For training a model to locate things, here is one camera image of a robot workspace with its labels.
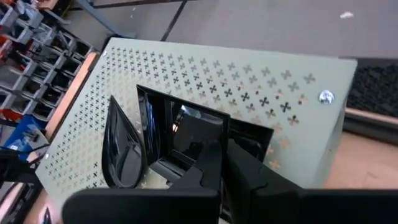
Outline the grey storage bin rack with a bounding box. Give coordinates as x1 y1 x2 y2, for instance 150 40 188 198
0 0 96 124

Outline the black teardrop mini plate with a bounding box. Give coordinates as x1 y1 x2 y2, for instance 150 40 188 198
101 95 147 190

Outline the sage green perforated metal shelf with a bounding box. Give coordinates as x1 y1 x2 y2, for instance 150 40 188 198
34 37 358 215

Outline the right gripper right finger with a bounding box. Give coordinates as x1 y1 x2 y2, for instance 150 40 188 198
223 139 398 224

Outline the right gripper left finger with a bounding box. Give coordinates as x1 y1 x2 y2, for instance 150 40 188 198
61 140 223 224

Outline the grey metal base bar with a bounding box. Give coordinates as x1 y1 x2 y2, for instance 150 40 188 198
76 0 136 39

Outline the black textured mat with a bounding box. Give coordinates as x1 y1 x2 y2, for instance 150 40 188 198
346 58 398 118

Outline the black square mini plate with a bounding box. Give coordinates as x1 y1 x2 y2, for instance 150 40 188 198
136 84 275 187

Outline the blue box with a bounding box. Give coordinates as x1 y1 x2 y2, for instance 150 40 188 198
3 114 50 161

